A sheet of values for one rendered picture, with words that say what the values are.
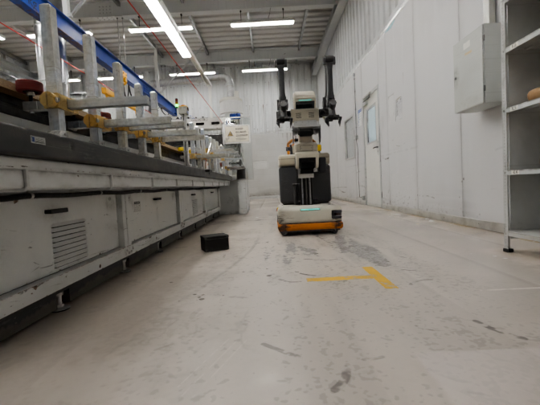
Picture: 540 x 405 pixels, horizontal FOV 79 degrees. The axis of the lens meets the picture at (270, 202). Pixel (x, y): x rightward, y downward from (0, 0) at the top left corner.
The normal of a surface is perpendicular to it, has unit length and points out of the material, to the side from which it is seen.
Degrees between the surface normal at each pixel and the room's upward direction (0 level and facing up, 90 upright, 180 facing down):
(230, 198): 90
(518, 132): 90
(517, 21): 90
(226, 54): 90
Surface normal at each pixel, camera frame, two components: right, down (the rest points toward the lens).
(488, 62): 0.00, 0.05
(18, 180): 1.00, -0.05
